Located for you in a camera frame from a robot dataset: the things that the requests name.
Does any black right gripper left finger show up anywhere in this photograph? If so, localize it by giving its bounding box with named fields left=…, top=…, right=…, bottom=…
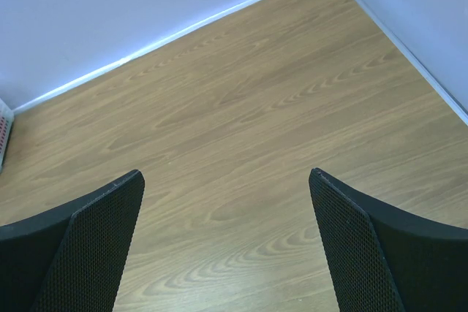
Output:
left=1, top=170, right=145, bottom=311

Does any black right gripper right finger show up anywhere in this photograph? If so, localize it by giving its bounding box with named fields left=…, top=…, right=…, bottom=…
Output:
left=309, top=168, right=467, bottom=311

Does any white plastic laundry basket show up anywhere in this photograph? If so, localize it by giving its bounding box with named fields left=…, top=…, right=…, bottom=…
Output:
left=0, top=99, right=15, bottom=170

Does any white table edge rail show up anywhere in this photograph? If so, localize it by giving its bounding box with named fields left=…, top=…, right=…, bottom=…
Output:
left=12, top=0, right=467, bottom=123

